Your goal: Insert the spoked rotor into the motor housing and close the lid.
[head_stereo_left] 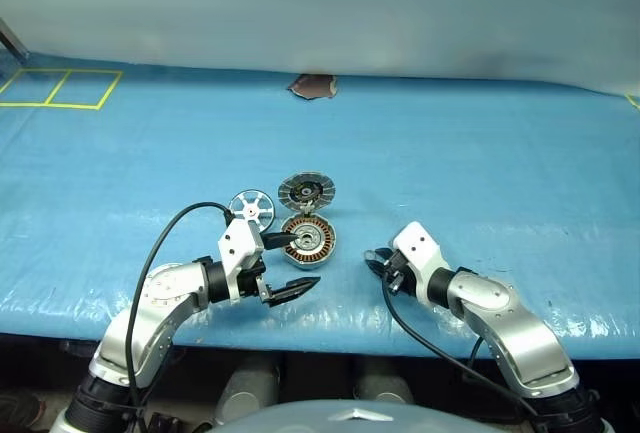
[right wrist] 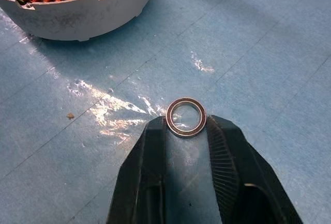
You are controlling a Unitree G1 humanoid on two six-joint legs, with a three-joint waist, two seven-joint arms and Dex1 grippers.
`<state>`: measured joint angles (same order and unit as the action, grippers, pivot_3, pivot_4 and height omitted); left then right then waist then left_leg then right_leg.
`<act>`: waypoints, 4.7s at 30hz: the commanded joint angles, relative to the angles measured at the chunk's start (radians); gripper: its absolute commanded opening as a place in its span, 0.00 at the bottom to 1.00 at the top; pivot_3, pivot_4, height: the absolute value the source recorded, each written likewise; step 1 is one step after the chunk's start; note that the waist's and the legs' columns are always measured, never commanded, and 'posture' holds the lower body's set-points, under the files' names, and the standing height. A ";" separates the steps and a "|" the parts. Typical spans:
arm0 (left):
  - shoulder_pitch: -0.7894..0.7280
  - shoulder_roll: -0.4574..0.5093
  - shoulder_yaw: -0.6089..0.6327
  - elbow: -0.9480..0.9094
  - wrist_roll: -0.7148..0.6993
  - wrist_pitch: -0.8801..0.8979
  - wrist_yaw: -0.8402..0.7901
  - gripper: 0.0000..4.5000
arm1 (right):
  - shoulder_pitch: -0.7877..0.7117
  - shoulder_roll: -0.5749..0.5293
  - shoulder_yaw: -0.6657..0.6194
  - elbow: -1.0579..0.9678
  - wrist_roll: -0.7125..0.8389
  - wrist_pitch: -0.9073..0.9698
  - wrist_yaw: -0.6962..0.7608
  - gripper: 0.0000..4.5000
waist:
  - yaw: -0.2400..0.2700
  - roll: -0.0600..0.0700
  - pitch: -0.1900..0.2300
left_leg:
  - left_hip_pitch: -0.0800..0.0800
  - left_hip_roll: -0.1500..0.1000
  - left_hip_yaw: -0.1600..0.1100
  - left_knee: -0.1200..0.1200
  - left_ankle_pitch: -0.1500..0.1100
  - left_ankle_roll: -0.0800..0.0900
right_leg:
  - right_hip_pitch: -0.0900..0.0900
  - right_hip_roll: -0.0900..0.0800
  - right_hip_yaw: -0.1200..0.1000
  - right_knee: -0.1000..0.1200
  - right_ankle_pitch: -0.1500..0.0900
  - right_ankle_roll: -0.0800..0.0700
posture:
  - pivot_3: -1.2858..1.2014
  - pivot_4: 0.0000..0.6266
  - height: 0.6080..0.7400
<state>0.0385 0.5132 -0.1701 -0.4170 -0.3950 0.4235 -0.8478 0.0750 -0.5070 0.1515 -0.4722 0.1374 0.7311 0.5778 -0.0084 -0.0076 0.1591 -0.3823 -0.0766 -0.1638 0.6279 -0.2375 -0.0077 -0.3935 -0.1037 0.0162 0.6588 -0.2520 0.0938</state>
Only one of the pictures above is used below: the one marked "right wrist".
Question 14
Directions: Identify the round silver metal part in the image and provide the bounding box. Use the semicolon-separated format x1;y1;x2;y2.
0;0;154;42

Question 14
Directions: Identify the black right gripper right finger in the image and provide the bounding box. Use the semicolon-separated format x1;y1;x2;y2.
206;114;304;224

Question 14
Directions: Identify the blue plastic table cover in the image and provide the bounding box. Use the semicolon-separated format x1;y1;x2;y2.
0;0;331;224

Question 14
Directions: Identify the small metal bearing ring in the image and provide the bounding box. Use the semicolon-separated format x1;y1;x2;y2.
165;97;207;138

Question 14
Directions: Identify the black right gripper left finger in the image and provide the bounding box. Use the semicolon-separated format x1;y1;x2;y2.
107;115;170;224

